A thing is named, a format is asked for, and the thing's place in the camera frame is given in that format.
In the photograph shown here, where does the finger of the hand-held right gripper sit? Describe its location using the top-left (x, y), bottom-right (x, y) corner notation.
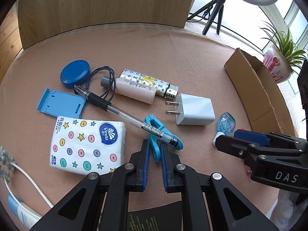
top-left (215, 135), bottom-right (308, 161)
top-left (234, 129), bottom-right (308, 150)

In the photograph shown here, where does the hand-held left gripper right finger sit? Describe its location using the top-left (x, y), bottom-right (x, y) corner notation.
top-left (160, 143), bottom-right (280, 231)

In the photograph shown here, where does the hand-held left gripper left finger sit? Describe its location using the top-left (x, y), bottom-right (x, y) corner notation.
top-left (30, 139), bottom-right (151, 231)

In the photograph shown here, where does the blue correction tape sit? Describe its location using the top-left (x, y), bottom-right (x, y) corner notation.
top-left (212, 112), bottom-right (236, 146)

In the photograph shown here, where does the blue plastic clip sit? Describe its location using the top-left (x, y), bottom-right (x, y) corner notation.
top-left (144, 115), bottom-right (184, 163)

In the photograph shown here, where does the black card tag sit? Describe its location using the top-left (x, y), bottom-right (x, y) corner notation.
top-left (126, 200), bottom-right (184, 231)

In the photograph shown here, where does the cardboard box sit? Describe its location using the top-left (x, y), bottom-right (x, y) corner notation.
top-left (224, 48), bottom-right (297, 137)

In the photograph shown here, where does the grey small box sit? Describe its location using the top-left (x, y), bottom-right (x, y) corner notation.
top-left (165, 93), bottom-right (215, 126)

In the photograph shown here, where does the clear black gel pen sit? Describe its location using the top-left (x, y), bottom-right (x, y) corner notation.
top-left (74, 84), bottom-right (180, 147)

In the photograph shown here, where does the white patterned tissue packet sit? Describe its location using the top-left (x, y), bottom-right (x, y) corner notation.
top-left (50, 117), bottom-right (126, 176)

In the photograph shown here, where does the small pink lotion tube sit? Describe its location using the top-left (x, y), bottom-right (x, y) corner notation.
top-left (100, 76), bottom-right (157, 105)

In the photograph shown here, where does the black elastic cord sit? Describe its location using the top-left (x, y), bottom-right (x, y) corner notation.
top-left (85, 66), bottom-right (116, 103)

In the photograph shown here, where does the patterned silver lighter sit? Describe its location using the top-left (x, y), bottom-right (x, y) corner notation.
top-left (120, 69), bottom-right (179, 100)

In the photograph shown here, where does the blue phone stand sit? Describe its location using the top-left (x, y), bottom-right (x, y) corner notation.
top-left (37, 88), bottom-right (87, 120)

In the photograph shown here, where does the blue round lid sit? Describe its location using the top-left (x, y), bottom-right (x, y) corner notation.
top-left (60, 60), bottom-right (91, 89)

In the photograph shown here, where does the white tube blue cap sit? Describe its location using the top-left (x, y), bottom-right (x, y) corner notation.
top-left (7, 194), bottom-right (42, 230)

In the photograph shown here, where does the person's right hand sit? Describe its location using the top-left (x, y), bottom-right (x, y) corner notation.
top-left (277, 190), bottom-right (308, 224)

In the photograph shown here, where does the potted spider plant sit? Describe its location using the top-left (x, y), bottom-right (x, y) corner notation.
top-left (259, 20), bottom-right (308, 85)

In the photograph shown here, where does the wooden board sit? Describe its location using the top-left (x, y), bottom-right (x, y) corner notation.
top-left (18, 0), bottom-right (199, 50)

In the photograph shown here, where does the black ring light cable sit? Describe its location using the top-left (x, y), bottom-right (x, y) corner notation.
top-left (187, 0), bottom-right (225, 22)

